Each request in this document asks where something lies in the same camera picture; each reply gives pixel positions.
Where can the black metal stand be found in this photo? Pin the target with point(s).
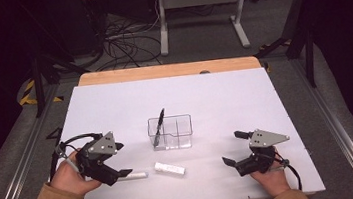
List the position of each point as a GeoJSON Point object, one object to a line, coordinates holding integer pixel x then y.
{"type": "Point", "coordinates": [309, 64]}
{"type": "Point", "coordinates": [38, 88]}

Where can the person's right hand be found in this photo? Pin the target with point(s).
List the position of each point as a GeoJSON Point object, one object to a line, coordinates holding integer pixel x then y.
{"type": "Point", "coordinates": [274, 180]}

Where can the slim white marker pen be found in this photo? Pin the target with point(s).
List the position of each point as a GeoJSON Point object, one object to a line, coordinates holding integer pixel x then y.
{"type": "Point", "coordinates": [138, 175]}

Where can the clear acrylic organizer box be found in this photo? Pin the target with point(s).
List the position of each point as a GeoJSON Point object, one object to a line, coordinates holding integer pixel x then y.
{"type": "Point", "coordinates": [182, 135]}

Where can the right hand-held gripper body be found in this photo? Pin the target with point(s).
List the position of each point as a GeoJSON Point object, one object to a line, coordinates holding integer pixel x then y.
{"type": "Point", "coordinates": [266, 138]}

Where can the black pen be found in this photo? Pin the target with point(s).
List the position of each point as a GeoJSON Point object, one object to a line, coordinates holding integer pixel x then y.
{"type": "Point", "coordinates": [159, 123]}

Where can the person's left hand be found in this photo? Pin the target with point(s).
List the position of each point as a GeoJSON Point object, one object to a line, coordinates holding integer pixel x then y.
{"type": "Point", "coordinates": [67, 175]}

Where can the white labelled tube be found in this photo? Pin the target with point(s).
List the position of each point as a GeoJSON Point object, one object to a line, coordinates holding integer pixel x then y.
{"type": "Point", "coordinates": [169, 168]}

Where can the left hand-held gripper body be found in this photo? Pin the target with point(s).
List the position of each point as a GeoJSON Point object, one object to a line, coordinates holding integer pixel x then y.
{"type": "Point", "coordinates": [104, 146]}

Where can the black box with red light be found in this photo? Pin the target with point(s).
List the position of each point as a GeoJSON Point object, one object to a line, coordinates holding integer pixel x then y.
{"type": "Point", "coordinates": [82, 23]}

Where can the yellow black hazard tape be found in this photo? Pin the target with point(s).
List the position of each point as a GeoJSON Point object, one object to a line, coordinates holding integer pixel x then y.
{"type": "Point", "coordinates": [27, 100]}

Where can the aluminium floor rail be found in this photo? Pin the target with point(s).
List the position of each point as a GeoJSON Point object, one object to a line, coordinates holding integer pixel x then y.
{"type": "Point", "coordinates": [335, 128]}
{"type": "Point", "coordinates": [21, 170]}

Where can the white table cover sheet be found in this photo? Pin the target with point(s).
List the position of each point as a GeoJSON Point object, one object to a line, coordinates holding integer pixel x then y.
{"type": "Point", "coordinates": [215, 101]}

